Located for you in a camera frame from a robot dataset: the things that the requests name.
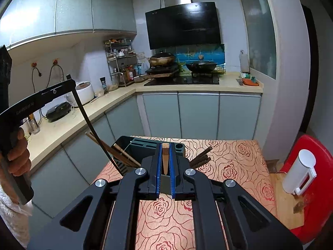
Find white power cable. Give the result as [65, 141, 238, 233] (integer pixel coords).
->
[65, 94, 79, 111]

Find person's left forearm white sleeve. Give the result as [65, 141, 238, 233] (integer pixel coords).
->
[0, 154, 33, 249]

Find blue backsplash picture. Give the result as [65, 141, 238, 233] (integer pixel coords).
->
[175, 43, 226, 75]

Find white rice cooker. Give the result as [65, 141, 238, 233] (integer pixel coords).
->
[68, 80, 95, 105]

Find orange rose-patterned tablecloth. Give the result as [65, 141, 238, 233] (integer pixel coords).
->
[92, 135, 278, 250]

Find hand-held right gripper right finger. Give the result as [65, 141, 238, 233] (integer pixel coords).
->
[169, 143, 303, 250]

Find steel utensil cup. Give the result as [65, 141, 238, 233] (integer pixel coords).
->
[26, 113, 41, 135]

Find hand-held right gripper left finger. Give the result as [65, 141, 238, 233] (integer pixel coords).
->
[27, 143, 163, 250]

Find black pepper grinder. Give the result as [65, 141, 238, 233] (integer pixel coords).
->
[100, 76, 109, 95]

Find black wok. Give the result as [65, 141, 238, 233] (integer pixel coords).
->
[185, 60, 218, 74]

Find grey base cabinets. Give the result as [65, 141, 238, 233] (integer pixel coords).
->
[29, 92, 262, 215]

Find light wooden chopstick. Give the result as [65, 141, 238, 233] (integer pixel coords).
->
[162, 142, 170, 176]

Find frosted glass window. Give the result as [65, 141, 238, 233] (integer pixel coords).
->
[235, 0, 277, 80]

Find black electric griddle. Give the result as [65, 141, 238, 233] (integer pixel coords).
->
[46, 102, 72, 122]

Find grey wall cabinets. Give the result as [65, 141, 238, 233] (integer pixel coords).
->
[0, 0, 137, 50]

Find person's left hand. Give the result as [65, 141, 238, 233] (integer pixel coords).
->
[7, 128, 29, 177]

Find white plastic dispenser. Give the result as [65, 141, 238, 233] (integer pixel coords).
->
[282, 149, 318, 196]

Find black range hood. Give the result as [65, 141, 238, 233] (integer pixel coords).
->
[145, 0, 222, 50]

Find dark chopstick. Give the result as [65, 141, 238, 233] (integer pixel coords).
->
[66, 74, 124, 176]
[191, 152, 212, 168]
[194, 157, 212, 169]
[189, 147, 213, 166]

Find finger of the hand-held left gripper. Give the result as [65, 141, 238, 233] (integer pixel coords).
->
[39, 79, 77, 105]

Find white plastic bottle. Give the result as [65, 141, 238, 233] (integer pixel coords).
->
[239, 50, 250, 73]

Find red plastic chair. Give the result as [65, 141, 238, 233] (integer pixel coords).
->
[282, 135, 333, 244]

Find clear plastic bag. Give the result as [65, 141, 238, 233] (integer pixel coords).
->
[136, 52, 150, 76]

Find brown clay pot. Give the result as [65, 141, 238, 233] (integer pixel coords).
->
[148, 50, 176, 67]

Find black utensil holder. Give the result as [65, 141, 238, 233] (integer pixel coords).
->
[112, 135, 187, 176]

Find black power cable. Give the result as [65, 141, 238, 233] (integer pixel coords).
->
[31, 67, 43, 95]
[49, 64, 65, 85]

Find orange dish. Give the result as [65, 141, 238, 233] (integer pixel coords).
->
[240, 76, 260, 87]

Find black glass cooktop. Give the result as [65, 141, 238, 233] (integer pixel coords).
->
[143, 76, 220, 86]

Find stacked black pans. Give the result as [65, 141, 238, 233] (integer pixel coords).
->
[145, 65, 180, 78]

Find metal spice rack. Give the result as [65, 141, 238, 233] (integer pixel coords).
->
[104, 38, 137, 85]

